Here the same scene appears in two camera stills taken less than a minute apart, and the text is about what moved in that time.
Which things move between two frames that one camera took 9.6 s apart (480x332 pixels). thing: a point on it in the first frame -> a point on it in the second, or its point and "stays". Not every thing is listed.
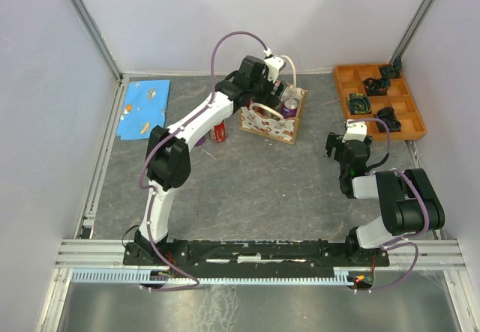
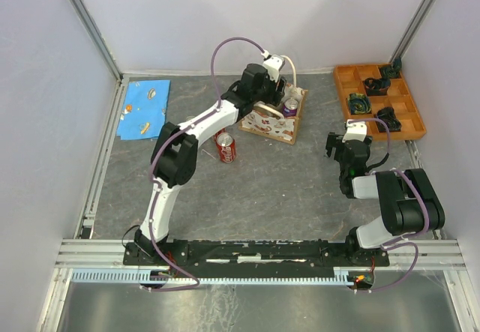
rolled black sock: [388, 115] stays
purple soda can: [289, 108] stays
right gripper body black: [335, 141] stays
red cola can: [263, 114] -> [226, 147]
